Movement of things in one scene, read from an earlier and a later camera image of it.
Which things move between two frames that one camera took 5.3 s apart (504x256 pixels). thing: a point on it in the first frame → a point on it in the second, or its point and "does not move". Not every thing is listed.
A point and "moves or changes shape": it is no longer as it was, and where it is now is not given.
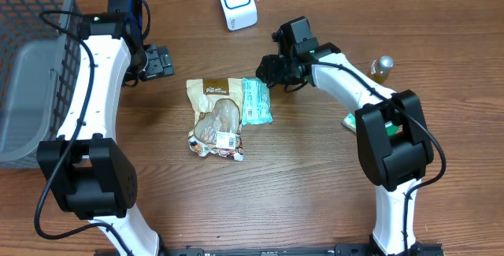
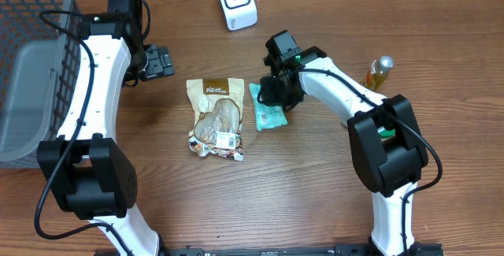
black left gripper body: (157, 64) does not move
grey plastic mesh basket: (40, 55) does not move
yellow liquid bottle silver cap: (380, 67) does not move
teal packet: (257, 102) moves or changes shape
